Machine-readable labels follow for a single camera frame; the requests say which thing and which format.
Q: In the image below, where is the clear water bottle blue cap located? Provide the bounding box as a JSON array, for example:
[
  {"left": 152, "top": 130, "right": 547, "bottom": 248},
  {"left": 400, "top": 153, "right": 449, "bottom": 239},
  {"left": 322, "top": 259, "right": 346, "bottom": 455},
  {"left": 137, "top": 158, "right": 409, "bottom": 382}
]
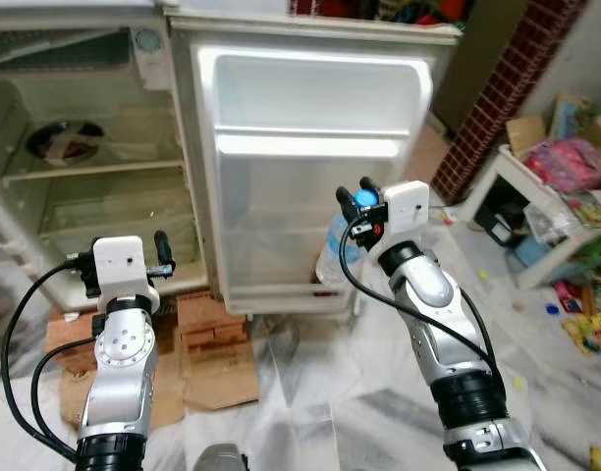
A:
[{"left": 313, "top": 189, "right": 382, "bottom": 292}]

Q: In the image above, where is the clear fridge shelf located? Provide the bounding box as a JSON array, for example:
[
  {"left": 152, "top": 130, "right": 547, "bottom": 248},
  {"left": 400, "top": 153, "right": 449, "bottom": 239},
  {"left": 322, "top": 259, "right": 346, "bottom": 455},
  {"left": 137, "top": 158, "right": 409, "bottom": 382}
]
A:
[{"left": 1, "top": 157, "right": 189, "bottom": 183}]

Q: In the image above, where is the white mini fridge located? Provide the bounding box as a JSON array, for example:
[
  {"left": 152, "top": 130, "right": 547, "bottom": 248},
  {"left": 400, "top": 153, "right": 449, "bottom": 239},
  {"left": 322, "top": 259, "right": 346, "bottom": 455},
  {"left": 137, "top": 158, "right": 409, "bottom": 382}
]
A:
[{"left": 0, "top": 0, "right": 223, "bottom": 317}]

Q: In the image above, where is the white fridge thermostat dial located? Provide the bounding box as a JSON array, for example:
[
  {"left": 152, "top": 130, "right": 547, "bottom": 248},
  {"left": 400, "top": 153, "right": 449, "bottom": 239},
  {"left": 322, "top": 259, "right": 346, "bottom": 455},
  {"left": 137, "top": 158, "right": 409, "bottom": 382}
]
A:
[{"left": 132, "top": 26, "right": 170, "bottom": 91}]

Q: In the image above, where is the red brick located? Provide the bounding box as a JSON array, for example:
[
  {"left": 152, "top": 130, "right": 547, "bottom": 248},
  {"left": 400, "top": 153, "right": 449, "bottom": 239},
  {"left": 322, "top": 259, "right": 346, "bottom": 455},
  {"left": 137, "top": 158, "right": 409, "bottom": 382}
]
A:
[{"left": 176, "top": 292, "right": 250, "bottom": 346}]

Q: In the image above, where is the white toy rack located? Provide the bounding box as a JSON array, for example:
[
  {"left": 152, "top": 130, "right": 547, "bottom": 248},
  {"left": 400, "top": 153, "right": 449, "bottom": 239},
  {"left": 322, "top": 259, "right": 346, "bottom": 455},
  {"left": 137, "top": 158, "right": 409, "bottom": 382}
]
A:
[{"left": 456, "top": 145, "right": 601, "bottom": 291}]

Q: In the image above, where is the black boxy device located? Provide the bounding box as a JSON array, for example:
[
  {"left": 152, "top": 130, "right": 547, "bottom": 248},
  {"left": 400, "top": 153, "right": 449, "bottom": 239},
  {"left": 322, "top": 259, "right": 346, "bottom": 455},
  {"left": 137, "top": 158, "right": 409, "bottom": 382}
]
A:
[{"left": 473, "top": 191, "right": 525, "bottom": 248}]

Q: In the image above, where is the dark round plate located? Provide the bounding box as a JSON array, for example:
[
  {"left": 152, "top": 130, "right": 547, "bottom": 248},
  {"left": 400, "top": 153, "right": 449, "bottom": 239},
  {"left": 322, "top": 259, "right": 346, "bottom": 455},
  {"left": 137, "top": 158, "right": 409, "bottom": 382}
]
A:
[{"left": 26, "top": 119, "right": 107, "bottom": 164}]

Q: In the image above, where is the red brick pillar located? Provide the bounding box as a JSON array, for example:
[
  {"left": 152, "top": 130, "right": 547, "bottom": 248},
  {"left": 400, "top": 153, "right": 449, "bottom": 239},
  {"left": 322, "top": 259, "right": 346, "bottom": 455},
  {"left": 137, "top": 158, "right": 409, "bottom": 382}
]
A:
[{"left": 431, "top": 0, "right": 588, "bottom": 204}]

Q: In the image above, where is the colourful toy package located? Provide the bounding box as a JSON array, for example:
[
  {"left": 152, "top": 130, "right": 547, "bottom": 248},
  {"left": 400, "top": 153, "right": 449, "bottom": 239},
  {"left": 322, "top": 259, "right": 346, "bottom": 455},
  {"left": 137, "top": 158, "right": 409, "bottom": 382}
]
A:
[{"left": 559, "top": 280, "right": 601, "bottom": 356}]

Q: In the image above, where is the brown cardboard box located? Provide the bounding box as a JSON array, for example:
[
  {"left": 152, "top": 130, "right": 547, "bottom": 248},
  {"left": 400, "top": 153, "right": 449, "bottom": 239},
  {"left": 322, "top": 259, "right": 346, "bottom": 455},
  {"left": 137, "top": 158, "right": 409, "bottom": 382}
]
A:
[{"left": 505, "top": 93, "right": 601, "bottom": 163}]

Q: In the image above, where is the brown wooden door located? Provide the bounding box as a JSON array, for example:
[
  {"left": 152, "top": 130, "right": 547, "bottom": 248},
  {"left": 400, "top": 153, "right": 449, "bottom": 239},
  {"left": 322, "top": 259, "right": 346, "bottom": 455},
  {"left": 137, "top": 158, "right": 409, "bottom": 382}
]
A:
[{"left": 430, "top": 0, "right": 529, "bottom": 136}]

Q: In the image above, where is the light blue plastic box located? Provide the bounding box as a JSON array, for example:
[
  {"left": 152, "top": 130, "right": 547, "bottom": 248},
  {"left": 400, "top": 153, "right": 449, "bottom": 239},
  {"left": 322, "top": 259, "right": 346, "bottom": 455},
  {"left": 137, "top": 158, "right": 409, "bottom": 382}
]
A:
[{"left": 512, "top": 234, "right": 569, "bottom": 288}]

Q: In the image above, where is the pink bag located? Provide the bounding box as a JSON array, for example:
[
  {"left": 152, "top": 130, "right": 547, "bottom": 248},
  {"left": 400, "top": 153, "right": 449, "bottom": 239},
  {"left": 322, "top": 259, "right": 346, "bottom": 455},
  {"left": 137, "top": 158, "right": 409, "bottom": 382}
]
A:
[{"left": 523, "top": 136, "right": 601, "bottom": 194}]

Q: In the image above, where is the grey robot leg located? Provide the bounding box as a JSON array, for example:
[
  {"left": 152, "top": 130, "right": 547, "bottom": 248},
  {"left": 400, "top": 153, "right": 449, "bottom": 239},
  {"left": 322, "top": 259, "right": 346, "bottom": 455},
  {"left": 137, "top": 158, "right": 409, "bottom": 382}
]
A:
[{"left": 188, "top": 444, "right": 248, "bottom": 471}]

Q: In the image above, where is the clear freezer compartment flap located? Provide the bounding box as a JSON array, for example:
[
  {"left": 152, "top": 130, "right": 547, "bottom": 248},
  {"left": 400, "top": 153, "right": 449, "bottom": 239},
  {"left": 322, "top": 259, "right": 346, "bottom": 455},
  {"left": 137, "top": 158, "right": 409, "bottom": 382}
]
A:
[{"left": 0, "top": 27, "right": 135, "bottom": 72}]

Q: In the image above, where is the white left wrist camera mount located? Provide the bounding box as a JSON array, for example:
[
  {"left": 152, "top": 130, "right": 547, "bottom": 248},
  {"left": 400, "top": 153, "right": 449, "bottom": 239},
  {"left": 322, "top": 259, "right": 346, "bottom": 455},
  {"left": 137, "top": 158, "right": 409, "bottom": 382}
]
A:
[{"left": 91, "top": 235, "right": 163, "bottom": 317}]

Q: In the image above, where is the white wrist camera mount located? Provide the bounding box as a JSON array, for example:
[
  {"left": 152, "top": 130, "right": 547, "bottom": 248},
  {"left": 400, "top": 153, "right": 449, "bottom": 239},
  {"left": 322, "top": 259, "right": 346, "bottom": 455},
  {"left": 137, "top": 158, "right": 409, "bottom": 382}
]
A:
[
  {"left": 91, "top": 235, "right": 163, "bottom": 317},
  {"left": 378, "top": 181, "right": 432, "bottom": 248}
]

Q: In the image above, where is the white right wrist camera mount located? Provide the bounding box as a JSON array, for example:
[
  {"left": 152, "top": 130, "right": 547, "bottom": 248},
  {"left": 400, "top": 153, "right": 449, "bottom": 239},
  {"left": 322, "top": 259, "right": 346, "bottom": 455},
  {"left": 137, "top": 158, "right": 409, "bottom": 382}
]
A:
[{"left": 378, "top": 181, "right": 432, "bottom": 248}]

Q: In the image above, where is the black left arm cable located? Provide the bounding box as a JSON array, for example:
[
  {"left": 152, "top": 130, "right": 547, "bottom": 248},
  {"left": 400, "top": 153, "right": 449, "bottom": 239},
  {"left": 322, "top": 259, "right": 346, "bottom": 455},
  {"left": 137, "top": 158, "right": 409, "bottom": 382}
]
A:
[{"left": 0, "top": 253, "right": 97, "bottom": 462}]

